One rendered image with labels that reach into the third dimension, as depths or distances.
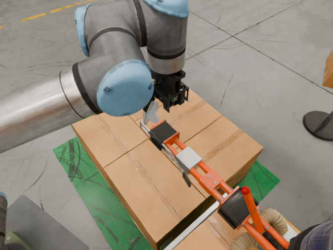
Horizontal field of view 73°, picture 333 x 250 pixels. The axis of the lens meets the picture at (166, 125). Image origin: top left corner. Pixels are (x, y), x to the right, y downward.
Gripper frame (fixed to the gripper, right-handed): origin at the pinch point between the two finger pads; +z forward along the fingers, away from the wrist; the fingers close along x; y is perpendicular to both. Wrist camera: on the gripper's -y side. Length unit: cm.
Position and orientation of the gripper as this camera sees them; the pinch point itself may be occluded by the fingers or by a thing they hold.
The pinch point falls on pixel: (162, 111)
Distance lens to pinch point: 73.0
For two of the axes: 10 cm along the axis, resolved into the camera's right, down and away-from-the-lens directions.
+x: 7.8, -5.0, 3.8
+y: 6.3, 6.1, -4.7
